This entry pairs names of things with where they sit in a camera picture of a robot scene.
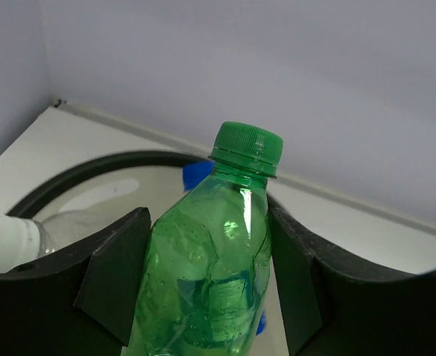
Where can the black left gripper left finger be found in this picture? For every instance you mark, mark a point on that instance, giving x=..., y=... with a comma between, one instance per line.
x=79, y=300

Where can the blue label blue cap bottle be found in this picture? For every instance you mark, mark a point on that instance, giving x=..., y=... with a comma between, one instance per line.
x=194, y=173

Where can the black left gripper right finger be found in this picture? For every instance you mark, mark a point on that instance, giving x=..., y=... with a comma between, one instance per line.
x=336, y=303

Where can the black rimmed white bin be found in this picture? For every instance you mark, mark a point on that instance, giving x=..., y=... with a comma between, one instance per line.
x=103, y=185

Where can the green plastic bottle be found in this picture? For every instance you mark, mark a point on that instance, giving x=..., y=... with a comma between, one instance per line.
x=207, y=267

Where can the clear bottle no label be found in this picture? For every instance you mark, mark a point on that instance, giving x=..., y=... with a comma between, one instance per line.
x=25, y=240

